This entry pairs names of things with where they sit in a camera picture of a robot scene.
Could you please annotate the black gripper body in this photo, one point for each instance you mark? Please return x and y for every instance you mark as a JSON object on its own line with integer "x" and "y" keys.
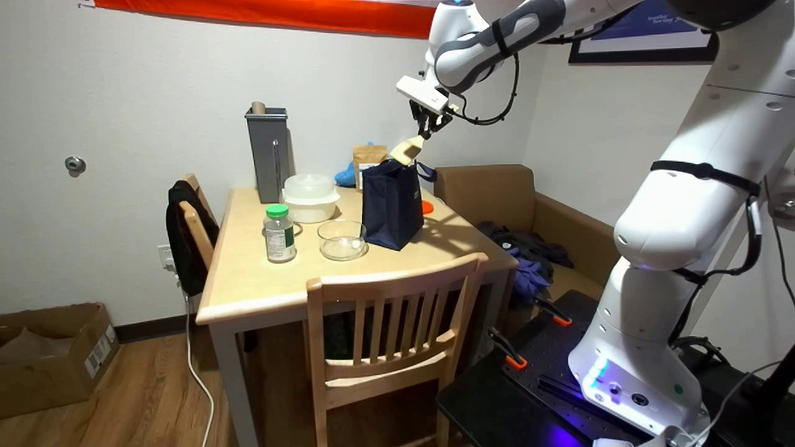
{"x": 426, "y": 99}

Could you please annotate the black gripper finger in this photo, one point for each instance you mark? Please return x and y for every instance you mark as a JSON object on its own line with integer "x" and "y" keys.
{"x": 440, "y": 122}
{"x": 423, "y": 126}

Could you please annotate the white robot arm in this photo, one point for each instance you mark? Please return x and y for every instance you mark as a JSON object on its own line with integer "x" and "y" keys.
{"x": 739, "y": 131}

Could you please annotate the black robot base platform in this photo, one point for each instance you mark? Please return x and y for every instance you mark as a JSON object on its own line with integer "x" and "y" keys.
{"x": 540, "y": 405}

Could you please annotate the dark navy tote bag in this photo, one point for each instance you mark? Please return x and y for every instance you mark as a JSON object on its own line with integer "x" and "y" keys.
{"x": 391, "y": 205}

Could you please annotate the blue plastic bag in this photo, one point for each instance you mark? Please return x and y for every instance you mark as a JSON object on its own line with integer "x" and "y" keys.
{"x": 345, "y": 177}

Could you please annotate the orange round silicone mat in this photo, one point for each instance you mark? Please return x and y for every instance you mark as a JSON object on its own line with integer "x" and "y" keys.
{"x": 427, "y": 207}

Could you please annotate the white plastic bowl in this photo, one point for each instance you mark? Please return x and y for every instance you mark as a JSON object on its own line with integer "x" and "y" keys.
{"x": 310, "y": 197}

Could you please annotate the grey plastic bin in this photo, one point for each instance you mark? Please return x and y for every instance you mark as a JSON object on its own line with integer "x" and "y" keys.
{"x": 271, "y": 150}

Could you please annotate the clear glass bowl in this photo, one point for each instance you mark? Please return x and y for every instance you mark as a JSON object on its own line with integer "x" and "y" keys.
{"x": 343, "y": 249}

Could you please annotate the purple clothes pile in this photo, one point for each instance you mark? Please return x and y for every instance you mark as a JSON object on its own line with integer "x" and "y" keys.
{"x": 534, "y": 263}

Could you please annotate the green lid glass jar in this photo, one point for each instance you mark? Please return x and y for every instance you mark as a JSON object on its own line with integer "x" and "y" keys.
{"x": 278, "y": 234}

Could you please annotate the wooden dining table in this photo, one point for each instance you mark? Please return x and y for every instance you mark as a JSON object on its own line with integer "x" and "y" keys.
{"x": 247, "y": 291}

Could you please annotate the wooden chair near side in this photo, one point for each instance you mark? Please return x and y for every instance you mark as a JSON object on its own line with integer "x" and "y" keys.
{"x": 407, "y": 330}

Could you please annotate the wooden chair with jacket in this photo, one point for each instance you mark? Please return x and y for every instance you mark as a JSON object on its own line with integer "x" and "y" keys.
{"x": 192, "y": 236}

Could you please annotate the cardboard box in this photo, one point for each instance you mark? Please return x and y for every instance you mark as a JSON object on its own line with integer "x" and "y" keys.
{"x": 52, "y": 356}

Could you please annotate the red wall banner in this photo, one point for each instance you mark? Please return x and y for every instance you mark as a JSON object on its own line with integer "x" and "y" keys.
{"x": 391, "y": 19}

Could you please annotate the framed wall picture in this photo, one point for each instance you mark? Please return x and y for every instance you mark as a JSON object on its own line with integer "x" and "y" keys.
{"x": 646, "y": 34}

